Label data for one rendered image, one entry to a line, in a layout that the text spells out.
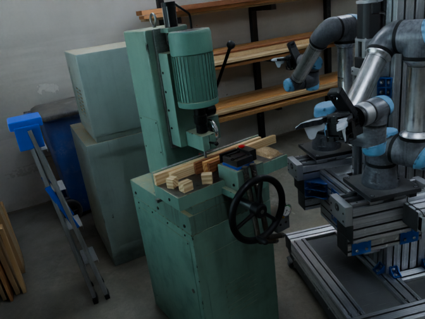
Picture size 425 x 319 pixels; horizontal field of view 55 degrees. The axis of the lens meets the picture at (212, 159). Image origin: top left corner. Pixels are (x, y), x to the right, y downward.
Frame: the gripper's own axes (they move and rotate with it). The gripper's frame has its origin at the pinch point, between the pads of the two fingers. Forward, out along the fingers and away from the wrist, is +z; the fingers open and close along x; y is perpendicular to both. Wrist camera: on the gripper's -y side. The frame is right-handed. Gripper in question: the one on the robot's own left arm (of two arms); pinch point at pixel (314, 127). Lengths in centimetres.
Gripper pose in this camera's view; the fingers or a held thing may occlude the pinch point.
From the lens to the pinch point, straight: 121.2
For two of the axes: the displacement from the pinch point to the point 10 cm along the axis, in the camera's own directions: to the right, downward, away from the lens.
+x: -5.8, -0.9, 8.1
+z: -7.9, 3.1, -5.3
